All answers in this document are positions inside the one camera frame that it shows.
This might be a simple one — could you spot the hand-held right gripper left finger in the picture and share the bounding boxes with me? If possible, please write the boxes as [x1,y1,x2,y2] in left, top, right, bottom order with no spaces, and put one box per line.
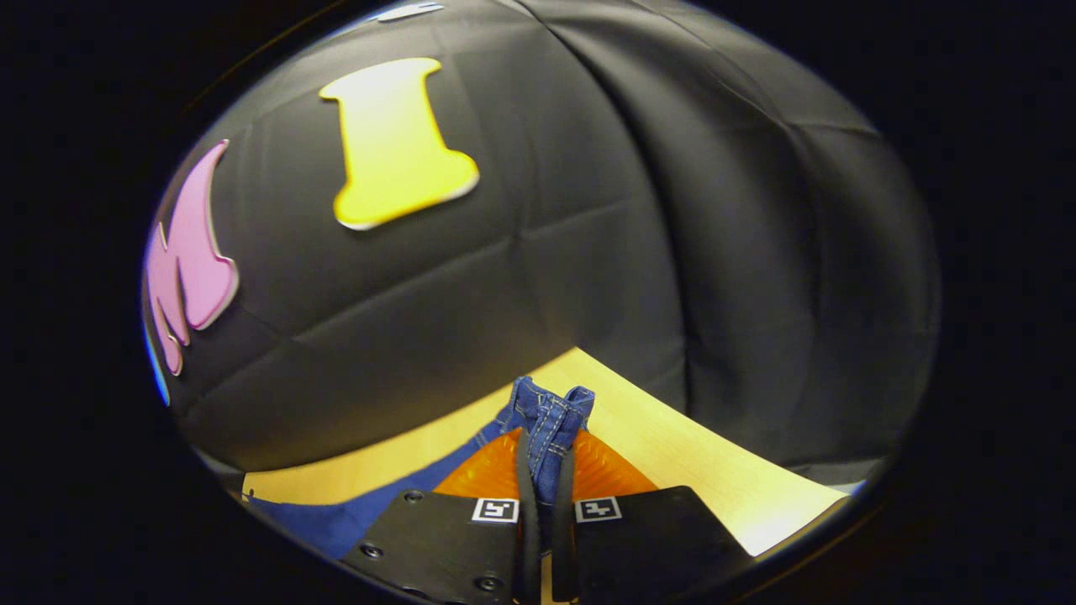
[340,427,543,605]

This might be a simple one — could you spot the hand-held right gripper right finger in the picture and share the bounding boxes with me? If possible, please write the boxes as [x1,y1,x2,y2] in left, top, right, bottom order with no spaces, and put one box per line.
[551,429,753,605]

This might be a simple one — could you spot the blue denim jeans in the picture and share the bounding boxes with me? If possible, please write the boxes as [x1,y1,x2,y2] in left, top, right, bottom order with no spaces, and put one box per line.
[244,376,596,562]

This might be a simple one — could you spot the black backdrop cloth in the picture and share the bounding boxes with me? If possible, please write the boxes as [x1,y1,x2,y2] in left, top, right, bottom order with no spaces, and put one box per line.
[141,0,941,488]

